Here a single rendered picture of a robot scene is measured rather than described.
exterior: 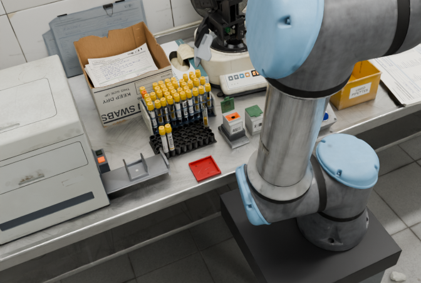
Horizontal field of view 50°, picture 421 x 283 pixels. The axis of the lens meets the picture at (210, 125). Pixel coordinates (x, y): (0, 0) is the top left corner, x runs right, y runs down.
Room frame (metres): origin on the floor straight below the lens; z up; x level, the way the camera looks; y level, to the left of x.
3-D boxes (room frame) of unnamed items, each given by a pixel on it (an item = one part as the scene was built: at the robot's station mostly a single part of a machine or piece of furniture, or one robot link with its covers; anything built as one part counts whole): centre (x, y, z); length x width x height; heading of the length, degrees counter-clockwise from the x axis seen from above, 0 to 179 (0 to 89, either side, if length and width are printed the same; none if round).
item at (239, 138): (0.92, -0.06, 0.89); 0.09 x 0.05 x 0.04; 22
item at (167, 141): (0.91, 0.08, 0.93); 0.17 x 0.09 x 0.11; 110
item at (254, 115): (0.94, -0.13, 0.91); 0.05 x 0.04 x 0.07; 20
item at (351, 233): (0.56, -0.24, 0.99); 0.15 x 0.15 x 0.10
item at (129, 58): (1.18, 0.26, 0.95); 0.29 x 0.25 x 0.15; 20
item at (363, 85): (1.06, -0.43, 0.93); 0.13 x 0.13 x 0.10; 17
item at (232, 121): (0.92, -0.06, 0.92); 0.05 x 0.04 x 0.06; 22
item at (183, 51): (1.22, 0.07, 0.92); 0.24 x 0.12 x 0.10; 20
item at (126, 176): (0.78, 0.22, 0.92); 0.21 x 0.07 x 0.05; 110
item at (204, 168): (0.80, 0.03, 0.88); 0.07 x 0.07 x 0.01; 20
